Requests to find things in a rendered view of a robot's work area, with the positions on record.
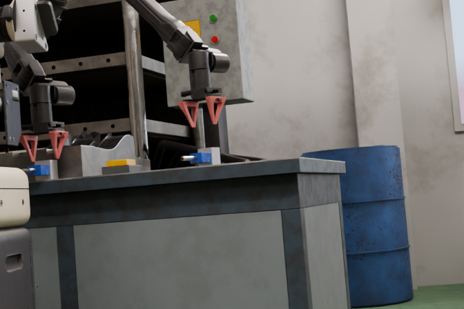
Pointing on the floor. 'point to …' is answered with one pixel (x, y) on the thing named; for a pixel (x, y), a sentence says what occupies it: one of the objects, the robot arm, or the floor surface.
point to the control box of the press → (173, 96)
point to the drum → (373, 224)
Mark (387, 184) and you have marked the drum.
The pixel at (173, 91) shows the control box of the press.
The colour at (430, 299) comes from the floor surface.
